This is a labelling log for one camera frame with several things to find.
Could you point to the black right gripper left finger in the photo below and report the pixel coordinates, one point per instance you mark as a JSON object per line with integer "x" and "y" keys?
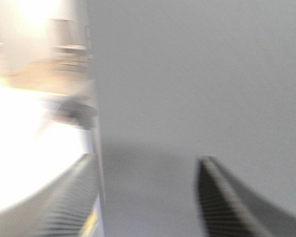
{"x": 66, "y": 208}

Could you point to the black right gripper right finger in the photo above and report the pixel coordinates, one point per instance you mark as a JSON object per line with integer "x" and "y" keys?
{"x": 229, "y": 208}

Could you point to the fridge door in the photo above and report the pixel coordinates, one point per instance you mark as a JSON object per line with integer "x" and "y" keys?
{"x": 181, "y": 79}

